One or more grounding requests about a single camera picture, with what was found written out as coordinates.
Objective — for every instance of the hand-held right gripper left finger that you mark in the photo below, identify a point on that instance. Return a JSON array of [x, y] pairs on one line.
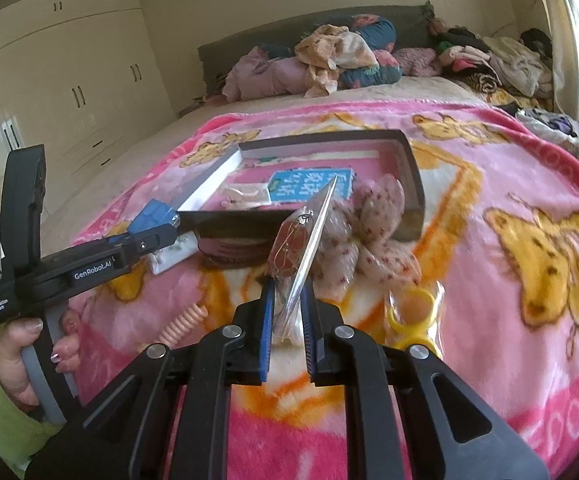
[[268, 325]]

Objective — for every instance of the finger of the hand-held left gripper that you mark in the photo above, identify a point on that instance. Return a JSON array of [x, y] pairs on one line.
[[152, 215], [144, 245]]

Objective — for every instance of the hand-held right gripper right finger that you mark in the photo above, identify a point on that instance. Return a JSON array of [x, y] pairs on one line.
[[309, 332]]

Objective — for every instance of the clear jewelry packet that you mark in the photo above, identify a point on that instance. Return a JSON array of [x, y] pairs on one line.
[[294, 245]]

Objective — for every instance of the black cardboard box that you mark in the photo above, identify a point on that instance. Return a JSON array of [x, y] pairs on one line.
[[409, 180]]

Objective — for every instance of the person's left hand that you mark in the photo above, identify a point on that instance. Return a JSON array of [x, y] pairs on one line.
[[11, 355]]

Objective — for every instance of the bed with beige cover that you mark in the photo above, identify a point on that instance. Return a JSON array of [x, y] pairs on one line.
[[134, 150]]

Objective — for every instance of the white lace item in box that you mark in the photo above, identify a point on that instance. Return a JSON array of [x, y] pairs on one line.
[[244, 195]]

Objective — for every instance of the pink spotted fabric bow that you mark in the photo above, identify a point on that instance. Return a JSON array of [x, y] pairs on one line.
[[379, 210]]

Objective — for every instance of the blue printed card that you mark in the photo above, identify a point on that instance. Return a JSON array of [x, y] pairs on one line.
[[294, 182]]

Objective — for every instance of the cream wardrobe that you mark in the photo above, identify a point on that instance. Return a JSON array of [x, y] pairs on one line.
[[69, 60]]

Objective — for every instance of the pink bear printed blanket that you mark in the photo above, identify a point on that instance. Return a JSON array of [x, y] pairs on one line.
[[469, 260]]

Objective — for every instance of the pink pillow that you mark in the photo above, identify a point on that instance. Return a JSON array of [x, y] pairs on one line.
[[264, 75]]

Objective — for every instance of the grey headboard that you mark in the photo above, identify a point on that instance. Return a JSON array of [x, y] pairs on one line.
[[229, 45]]

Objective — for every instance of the peach floral cloth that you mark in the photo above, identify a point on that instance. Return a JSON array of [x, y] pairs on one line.
[[329, 55]]

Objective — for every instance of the dark blue floral pillow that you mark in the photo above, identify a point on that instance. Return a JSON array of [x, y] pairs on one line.
[[374, 35]]

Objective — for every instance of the pink fuzzy cloth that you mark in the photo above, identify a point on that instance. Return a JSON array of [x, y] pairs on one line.
[[417, 60]]

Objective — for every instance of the laundry basket with clothes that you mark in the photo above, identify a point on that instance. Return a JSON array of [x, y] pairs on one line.
[[554, 127]]

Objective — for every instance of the pile of clothes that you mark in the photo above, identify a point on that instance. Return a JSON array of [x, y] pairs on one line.
[[499, 60]]

